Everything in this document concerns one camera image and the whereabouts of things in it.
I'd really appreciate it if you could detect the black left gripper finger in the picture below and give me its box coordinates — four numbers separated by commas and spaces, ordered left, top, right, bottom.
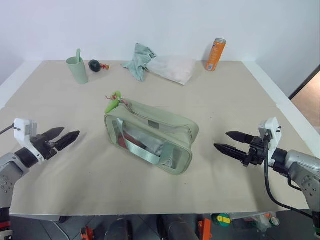
42, 126, 66, 142
55, 130, 81, 153

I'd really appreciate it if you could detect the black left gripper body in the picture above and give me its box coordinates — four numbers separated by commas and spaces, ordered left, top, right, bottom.
30, 134, 60, 161

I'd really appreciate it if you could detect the pale green plastic cup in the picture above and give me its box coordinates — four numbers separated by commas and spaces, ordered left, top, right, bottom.
65, 56, 89, 86

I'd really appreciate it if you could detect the clear plastic wrapping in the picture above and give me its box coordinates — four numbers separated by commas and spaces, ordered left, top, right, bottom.
229, 211, 273, 233

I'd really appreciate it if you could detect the orange and black tool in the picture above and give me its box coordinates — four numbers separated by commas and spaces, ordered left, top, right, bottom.
80, 225, 95, 240
196, 218, 214, 240

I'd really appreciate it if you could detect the green zipper pull charm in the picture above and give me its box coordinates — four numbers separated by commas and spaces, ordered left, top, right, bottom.
104, 90, 123, 115

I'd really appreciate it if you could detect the teal crumpled cloth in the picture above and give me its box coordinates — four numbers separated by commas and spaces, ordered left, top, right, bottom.
120, 43, 157, 83

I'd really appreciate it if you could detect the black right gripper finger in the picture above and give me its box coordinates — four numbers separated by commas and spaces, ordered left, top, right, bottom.
225, 131, 256, 145
213, 143, 249, 165

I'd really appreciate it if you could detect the dark green ball toy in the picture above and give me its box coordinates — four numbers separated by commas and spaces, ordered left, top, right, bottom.
88, 59, 111, 74

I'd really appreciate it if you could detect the orange drink can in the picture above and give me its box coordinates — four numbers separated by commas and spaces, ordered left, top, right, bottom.
205, 37, 228, 72

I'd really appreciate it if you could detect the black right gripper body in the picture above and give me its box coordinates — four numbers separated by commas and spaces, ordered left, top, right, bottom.
242, 136, 269, 169

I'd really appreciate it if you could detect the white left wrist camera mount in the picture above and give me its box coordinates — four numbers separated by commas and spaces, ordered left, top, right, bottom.
13, 117, 44, 165

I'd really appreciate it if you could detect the beige table mat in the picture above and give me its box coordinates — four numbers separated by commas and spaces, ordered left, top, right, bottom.
0, 59, 317, 216

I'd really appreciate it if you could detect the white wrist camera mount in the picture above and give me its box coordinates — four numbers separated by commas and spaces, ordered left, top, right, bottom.
13, 117, 44, 165
257, 116, 283, 161

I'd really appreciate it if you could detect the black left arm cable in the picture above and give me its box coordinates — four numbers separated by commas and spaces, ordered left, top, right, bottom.
0, 124, 16, 136

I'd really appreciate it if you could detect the dark rounded shape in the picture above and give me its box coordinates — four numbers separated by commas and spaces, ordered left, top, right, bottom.
156, 214, 199, 240

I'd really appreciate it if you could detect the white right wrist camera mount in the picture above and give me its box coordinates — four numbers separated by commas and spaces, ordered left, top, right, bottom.
257, 116, 283, 161

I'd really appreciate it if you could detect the white plastic bag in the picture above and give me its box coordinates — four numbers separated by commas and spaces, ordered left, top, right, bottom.
146, 55, 197, 87

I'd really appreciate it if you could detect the green and yellow roll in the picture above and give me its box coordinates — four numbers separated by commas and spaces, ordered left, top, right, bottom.
211, 212, 231, 228

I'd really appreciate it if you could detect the green transparent toiletry bag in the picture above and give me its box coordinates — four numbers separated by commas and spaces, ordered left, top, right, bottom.
103, 97, 200, 177

